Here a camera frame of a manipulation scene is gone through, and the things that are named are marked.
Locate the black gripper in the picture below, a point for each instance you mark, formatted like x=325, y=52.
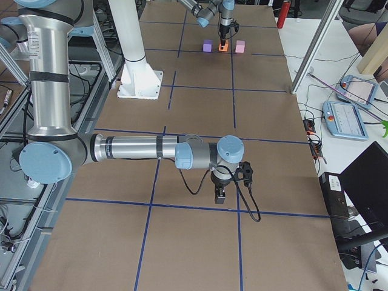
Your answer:
x=224, y=30
x=219, y=183

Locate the orange foam cube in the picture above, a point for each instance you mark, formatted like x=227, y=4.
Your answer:
x=223, y=47

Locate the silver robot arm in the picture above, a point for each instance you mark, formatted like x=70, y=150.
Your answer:
x=54, y=147
x=204, y=15

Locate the purple foam cube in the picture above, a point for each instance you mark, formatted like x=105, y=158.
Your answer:
x=207, y=45

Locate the pink foam cube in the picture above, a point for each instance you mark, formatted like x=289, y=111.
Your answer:
x=240, y=46

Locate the red fire extinguisher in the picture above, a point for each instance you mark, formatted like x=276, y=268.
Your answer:
x=283, y=13

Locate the orange black connector strip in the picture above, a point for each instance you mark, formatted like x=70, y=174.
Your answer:
x=315, y=142

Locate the black box device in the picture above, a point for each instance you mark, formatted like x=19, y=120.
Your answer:
x=333, y=195

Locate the near teach pendant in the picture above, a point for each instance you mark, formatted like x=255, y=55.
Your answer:
x=343, y=120

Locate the teach pendant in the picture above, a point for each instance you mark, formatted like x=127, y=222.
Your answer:
x=343, y=120
x=358, y=90

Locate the black monitor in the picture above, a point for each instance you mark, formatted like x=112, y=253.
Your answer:
x=365, y=183

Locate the far teach pendant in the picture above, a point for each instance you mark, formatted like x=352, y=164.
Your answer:
x=358, y=90

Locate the wooden beam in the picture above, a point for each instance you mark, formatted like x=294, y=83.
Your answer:
x=373, y=42

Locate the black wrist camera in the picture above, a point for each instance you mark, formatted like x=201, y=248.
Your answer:
x=246, y=172
x=235, y=25

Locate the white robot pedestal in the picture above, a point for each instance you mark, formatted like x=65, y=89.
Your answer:
x=138, y=79

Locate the aluminium frame post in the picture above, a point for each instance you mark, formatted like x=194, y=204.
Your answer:
x=323, y=27

